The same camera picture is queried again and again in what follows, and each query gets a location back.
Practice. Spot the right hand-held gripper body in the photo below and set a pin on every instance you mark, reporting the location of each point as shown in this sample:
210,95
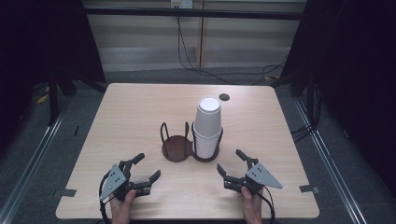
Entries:
260,178

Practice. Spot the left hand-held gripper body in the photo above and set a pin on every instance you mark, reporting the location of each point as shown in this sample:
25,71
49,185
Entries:
114,182

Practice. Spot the stack of white paper cups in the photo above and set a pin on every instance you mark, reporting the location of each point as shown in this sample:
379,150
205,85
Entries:
208,124

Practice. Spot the person's left hand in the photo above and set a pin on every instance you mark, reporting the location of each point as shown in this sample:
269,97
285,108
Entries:
122,207

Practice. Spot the person's right hand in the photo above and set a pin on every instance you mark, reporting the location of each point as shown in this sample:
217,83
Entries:
252,207

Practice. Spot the grey tape strip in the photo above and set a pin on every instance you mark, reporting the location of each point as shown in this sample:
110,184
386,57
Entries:
66,193
308,188

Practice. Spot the dark round table grommet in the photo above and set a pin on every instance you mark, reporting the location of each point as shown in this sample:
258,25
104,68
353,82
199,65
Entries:
224,96

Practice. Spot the small black floor tape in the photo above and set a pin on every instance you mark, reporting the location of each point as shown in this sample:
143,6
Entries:
76,130

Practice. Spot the black metal stand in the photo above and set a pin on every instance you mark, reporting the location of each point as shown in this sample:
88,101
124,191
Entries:
53,99

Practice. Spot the yellow floor tape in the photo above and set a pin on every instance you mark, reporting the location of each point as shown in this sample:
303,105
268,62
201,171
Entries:
42,99

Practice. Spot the black curtain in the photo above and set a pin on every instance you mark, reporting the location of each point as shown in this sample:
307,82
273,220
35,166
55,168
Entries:
358,77
40,40

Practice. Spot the black horizontal bar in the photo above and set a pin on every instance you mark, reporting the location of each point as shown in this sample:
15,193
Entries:
140,11

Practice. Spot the metal floor rail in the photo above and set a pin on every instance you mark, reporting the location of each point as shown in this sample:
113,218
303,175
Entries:
34,161
330,161

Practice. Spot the white wall socket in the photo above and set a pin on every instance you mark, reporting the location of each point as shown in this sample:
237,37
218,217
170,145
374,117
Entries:
182,3

